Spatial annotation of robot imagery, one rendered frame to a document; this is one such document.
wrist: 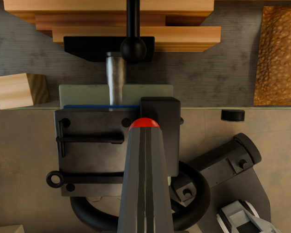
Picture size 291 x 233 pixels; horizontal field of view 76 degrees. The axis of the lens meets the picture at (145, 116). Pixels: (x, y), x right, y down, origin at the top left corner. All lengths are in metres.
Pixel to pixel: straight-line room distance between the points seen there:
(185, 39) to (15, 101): 0.23
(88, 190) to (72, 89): 0.12
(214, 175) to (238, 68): 0.93
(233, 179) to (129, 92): 1.10
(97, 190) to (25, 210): 1.50
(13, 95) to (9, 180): 1.38
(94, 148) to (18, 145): 1.32
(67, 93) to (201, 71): 0.19
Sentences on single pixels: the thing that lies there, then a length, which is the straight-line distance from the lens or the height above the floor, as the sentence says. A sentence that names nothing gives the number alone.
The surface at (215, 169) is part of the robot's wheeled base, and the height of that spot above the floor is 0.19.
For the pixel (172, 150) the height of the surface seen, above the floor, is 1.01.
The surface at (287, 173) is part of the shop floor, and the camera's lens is 1.65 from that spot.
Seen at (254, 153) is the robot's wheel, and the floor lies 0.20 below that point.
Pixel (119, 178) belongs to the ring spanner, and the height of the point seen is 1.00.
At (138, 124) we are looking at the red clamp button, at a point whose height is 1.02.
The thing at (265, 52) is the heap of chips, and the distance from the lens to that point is 0.33.
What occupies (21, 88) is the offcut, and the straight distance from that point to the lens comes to 0.29.
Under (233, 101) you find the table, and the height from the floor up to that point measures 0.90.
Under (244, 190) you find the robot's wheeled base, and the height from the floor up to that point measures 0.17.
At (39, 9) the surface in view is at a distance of 0.27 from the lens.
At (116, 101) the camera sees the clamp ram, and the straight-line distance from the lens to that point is 0.23.
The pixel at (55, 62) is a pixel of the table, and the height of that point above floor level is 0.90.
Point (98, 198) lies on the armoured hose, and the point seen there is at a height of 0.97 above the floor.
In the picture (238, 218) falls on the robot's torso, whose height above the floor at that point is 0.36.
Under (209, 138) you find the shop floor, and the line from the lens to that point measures 1.31.
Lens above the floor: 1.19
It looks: 80 degrees down
